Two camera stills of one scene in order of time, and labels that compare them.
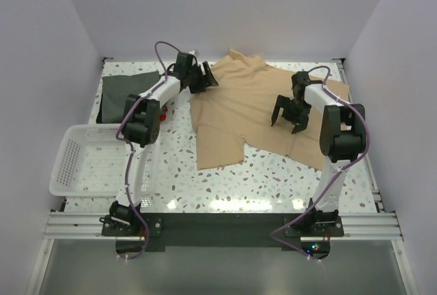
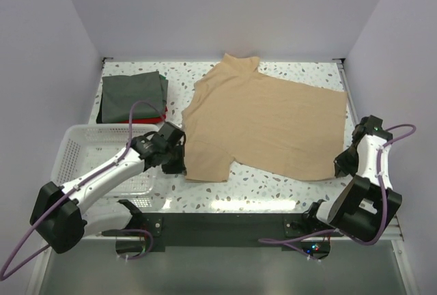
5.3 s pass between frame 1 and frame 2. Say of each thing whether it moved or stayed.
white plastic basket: stayed
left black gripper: moved
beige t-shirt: moved
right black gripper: moved
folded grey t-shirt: stayed
